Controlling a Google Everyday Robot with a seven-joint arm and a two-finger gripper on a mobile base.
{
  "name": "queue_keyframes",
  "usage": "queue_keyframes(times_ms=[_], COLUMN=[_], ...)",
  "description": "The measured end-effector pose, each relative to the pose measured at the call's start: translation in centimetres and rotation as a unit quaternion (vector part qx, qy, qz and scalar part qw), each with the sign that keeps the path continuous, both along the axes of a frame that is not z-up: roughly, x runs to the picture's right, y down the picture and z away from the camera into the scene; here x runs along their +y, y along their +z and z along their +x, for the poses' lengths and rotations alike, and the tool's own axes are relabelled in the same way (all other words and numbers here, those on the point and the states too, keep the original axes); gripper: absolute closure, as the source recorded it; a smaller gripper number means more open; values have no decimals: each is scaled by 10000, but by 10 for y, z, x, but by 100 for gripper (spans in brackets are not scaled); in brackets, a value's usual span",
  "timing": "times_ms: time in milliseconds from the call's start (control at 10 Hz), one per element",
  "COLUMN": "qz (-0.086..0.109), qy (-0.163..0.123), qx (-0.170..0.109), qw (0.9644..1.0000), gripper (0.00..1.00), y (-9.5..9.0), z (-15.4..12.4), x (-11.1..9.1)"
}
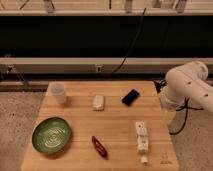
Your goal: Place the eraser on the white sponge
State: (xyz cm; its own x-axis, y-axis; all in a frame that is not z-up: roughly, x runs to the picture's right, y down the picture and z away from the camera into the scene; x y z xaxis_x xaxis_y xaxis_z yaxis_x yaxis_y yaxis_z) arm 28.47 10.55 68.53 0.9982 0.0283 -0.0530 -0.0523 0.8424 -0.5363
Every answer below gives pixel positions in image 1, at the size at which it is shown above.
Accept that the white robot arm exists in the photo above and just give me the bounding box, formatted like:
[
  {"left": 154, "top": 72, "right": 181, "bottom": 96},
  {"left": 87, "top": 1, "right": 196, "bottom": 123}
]
[{"left": 159, "top": 61, "right": 213, "bottom": 124}]

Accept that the white sponge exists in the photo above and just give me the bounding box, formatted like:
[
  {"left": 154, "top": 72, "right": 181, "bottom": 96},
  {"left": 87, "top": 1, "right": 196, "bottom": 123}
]
[{"left": 92, "top": 95, "right": 105, "bottom": 111}]

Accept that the white rectangular box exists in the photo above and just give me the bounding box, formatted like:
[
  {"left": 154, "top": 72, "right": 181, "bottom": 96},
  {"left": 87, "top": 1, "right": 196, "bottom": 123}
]
[{"left": 135, "top": 121, "right": 149, "bottom": 154}]

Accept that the small white cap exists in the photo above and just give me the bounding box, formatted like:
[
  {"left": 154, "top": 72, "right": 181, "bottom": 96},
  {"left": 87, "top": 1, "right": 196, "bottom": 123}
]
[{"left": 141, "top": 156, "right": 148, "bottom": 164}]

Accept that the translucent plastic cup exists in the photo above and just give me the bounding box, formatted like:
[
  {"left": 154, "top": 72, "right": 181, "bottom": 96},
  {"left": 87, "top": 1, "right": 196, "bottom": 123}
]
[{"left": 50, "top": 82, "right": 67, "bottom": 105}]

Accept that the green ribbed bowl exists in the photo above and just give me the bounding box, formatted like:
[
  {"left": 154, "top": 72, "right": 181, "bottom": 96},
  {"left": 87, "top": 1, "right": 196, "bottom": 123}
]
[{"left": 32, "top": 117, "right": 72, "bottom": 155}]

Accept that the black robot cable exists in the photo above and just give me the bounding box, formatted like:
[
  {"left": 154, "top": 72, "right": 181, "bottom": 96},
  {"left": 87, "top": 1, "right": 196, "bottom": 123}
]
[{"left": 153, "top": 79, "right": 205, "bottom": 136}]

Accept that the black hanging cable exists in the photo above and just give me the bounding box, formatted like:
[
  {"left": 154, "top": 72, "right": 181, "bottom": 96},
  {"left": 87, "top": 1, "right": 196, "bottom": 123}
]
[{"left": 111, "top": 7, "right": 148, "bottom": 74}]

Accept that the white wall outlet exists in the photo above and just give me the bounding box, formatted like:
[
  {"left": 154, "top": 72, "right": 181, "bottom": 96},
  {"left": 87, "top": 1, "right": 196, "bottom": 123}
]
[{"left": 97, "top": 66, "right": 102, "bottom": 73}]

